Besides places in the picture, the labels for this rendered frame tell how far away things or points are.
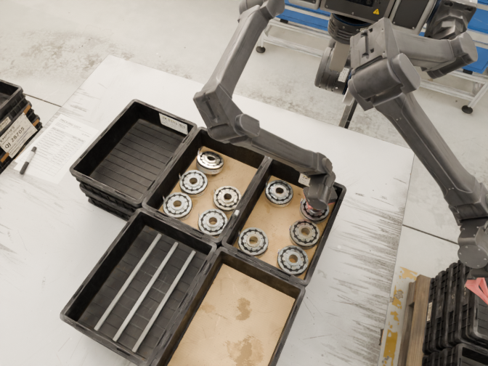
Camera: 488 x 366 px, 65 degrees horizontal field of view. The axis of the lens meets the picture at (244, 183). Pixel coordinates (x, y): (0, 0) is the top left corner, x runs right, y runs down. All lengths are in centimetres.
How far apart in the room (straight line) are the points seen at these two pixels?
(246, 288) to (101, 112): 109
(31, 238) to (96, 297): 43
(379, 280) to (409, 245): 98
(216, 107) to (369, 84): 33
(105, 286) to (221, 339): 40
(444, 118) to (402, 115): 244
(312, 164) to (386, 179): 68
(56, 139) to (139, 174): 51
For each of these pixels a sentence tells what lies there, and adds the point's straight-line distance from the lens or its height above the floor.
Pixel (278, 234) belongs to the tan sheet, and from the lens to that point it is 135.
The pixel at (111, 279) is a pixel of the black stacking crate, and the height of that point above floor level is 83.
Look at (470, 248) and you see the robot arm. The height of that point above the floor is 134.
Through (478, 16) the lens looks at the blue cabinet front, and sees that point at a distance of 293.
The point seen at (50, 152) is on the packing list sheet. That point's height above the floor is 70.
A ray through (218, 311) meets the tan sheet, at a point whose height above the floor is 83.
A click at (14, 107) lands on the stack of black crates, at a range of 234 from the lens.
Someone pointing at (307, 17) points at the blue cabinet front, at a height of 39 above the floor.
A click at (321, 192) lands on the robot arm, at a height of 107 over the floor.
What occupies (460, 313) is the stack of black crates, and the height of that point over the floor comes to 48.
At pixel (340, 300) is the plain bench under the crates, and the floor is 70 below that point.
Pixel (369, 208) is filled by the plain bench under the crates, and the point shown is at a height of 70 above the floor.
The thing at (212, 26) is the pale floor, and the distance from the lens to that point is 354.
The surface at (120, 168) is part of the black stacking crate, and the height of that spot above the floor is 83.
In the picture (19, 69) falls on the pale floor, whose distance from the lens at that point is 345.
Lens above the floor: 205
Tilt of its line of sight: 58 degrees down
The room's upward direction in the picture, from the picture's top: 5 degrees clockwise
